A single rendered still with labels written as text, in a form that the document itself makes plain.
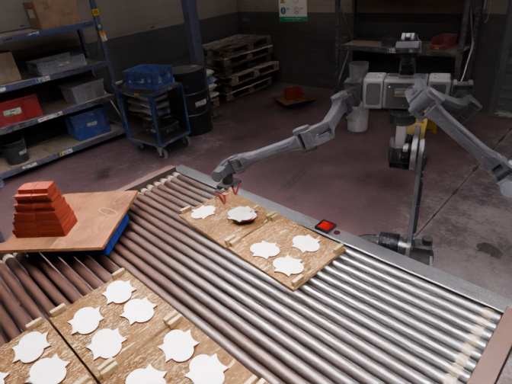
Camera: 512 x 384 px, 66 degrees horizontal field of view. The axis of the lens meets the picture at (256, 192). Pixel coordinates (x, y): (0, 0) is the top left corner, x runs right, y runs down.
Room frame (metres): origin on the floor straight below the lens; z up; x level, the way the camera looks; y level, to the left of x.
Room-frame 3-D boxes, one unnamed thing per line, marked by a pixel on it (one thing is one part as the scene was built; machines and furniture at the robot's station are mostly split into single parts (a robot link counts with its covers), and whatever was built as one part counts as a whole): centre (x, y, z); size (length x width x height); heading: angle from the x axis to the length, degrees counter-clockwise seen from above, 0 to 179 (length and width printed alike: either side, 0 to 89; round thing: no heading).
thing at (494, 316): (1.66, -0.14, 0.90); 1.95 x 0.05 x 0.05; 44
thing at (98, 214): (1.72, 0.93, 1.03); 0.50 x 0.50 x 0.02; 83
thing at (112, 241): (1.70, 0.86, 0.97); 0.31 x 0.31 x 0.10; 83
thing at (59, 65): (5.36, 2.36, 1.16); 0.60 x 0.40 x 0.15; 137
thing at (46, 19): (5.47, 2.26, 1.74); 0.50 x 0.38 x 0.32; 134
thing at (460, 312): (1.62, -0.11, 0.90); 1.95 x 0.05 x 0.05; 44
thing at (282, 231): (1.44, -0.11, 0.93); 0.41 x 0.35 x 0.02; 40
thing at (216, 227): (1.76, 0.16, 0.93); 0.41 x 0.35 x 0.02; 39
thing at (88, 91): (5.51, 2.20, 0.76); 0.50 x 0.36 x 0.24; 140
